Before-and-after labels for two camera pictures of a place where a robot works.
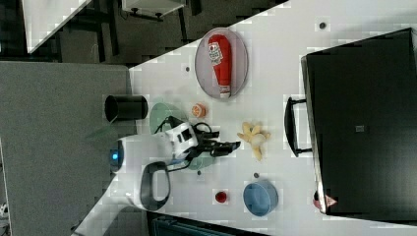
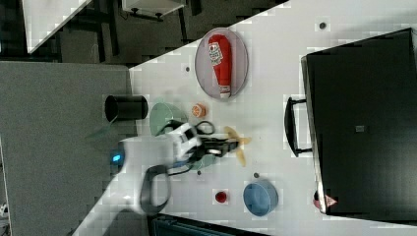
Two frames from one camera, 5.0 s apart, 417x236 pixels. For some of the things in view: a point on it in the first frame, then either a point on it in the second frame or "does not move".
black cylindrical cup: [118, 107] does not move
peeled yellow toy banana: [255, 136] -> [241, 141]
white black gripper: [184, 137] does not move
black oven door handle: [289, 125] does not move
